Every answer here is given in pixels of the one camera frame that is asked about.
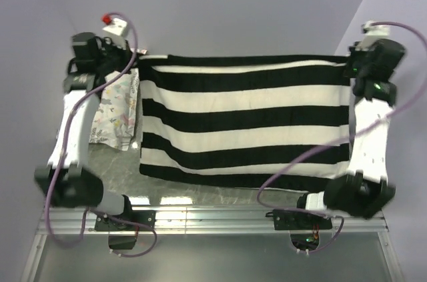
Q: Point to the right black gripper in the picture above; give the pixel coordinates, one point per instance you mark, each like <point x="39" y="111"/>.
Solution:
<point x="353" y="52"/>

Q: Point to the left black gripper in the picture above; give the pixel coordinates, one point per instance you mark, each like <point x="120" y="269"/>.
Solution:
<point x="125" y="52"/>

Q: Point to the black white striped pillowcase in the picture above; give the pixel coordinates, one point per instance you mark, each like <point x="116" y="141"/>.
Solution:
<point x="235" y="121"/>

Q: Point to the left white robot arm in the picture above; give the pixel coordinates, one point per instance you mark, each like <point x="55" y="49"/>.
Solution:
<point x="66" y="180"/>

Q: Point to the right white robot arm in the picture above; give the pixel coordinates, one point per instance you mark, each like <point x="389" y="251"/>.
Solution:
<point x="363" y="189"/>

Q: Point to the floral patterned pillow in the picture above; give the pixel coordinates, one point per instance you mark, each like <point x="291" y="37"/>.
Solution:
<point x="114" y="123"/>

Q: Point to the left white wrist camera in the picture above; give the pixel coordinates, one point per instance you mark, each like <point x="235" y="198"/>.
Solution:
<point x="114" y="26"/>

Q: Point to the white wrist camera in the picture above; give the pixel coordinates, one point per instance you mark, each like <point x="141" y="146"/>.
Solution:
<point x="114" y="26"/>
<point x="372" y="32"/>

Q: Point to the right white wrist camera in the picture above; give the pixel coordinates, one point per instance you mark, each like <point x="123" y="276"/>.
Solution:
<point x="372" y="32"/>

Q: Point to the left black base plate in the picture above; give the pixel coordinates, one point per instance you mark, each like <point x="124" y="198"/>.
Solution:
<point x="145" y="220"/>

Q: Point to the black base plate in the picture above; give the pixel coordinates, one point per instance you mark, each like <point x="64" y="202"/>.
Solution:
<point x="299" y="221"/>
<point x="145" y="220"/>

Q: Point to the aluminium mounting rail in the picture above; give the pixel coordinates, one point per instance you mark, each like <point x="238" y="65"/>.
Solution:
<point x="225" y="243"/>

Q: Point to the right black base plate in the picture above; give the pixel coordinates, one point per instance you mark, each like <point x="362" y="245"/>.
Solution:
<point x="299" y="221"/>

